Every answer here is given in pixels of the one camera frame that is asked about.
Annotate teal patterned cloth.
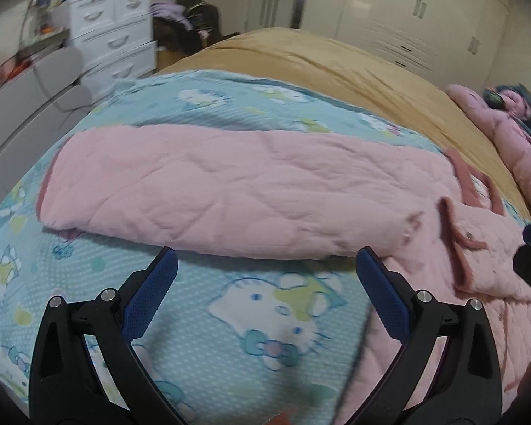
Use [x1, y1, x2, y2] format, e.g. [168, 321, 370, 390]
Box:
[482, 82, 531, 134]

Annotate white wardrobe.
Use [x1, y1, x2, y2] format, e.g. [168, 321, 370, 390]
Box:
[301, 0, 516, 77]

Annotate dark bag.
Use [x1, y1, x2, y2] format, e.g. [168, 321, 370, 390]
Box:
[153, 0, 223, 52]

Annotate pink quilted garment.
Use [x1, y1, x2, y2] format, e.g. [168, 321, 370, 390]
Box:
[36, 123, 531, 425]

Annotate tan bedspread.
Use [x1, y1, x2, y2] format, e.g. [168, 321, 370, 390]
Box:
[153, 27, 531, 223]

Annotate grey cabinet with clutter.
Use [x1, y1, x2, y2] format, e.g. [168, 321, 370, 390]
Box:
[0, 46, 95, 178]

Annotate white drawer chest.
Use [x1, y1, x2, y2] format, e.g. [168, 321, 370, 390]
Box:
[68, 0, 159, 103]

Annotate pink puffer jacket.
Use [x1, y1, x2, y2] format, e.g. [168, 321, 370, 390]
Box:
[447, 83, 531, 219]

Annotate purple cloth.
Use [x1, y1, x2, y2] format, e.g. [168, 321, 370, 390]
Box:
[150, 1, 194, 30]

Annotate cluttered desk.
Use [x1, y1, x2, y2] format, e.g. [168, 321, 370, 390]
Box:
[0, 0, 72, 102]

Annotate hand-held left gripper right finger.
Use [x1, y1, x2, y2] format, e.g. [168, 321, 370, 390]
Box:
[349, 248, 503, 425]

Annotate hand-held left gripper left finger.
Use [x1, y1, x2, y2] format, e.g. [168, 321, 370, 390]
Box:
[29, 247, 182, 425]

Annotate blue cartoon cat blanket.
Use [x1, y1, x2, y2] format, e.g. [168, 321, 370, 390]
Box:
[0, 68, 531, 425]

